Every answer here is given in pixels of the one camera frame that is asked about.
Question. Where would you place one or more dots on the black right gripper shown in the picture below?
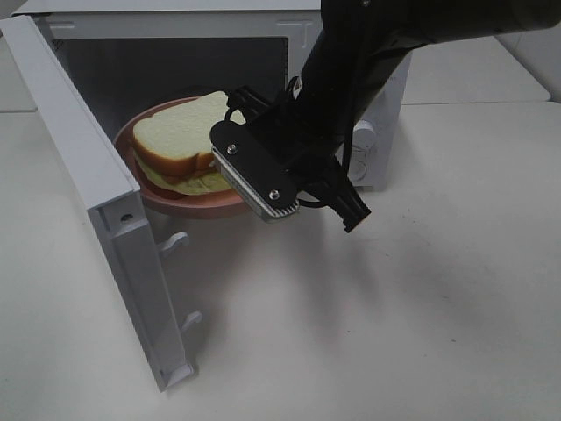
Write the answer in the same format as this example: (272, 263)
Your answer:
(307, 157)

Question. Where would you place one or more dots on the white bread sandwich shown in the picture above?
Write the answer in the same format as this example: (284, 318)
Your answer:
(173, 148)

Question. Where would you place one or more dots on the pink round plate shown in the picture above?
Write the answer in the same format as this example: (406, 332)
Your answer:
(224, 204)

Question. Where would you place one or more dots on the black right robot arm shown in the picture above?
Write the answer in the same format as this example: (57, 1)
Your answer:
(363, 42)

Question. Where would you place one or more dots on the round door release button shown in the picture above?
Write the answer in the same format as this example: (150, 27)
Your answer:
(357, 171)

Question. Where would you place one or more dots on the lower white timer knob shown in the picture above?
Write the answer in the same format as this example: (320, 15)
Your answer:
(363, 136)

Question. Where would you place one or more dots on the white microwave door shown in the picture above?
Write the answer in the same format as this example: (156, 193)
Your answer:
(111, 197)

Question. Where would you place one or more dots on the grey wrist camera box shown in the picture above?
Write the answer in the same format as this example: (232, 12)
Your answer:
(253, 172)

